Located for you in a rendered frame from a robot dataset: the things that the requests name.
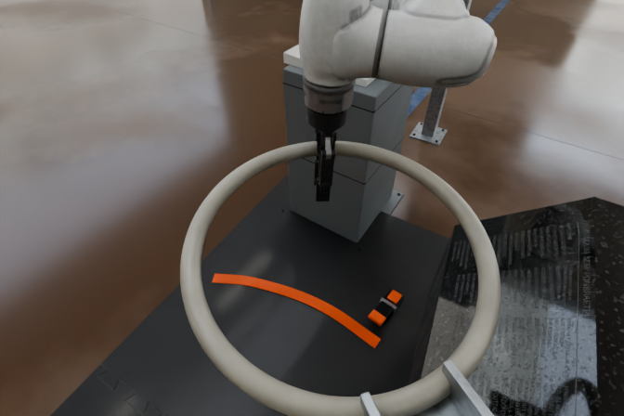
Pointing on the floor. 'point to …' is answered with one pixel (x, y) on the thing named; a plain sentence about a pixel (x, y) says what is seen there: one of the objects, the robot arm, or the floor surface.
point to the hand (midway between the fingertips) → (321, 181)
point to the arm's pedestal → (397, 109)
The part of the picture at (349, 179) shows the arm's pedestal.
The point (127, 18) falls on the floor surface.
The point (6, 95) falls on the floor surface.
